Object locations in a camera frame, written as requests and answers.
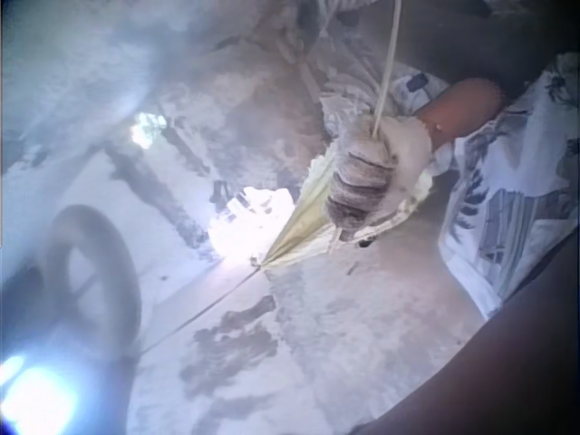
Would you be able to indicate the person's left hand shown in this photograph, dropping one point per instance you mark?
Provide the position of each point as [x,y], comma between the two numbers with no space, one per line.
[399,149]

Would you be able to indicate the person's left fingers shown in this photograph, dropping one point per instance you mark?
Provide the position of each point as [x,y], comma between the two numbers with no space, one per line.
[358,181]

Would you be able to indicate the grey spoked wheel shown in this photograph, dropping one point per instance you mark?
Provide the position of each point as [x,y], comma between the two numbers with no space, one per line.
[113,272]

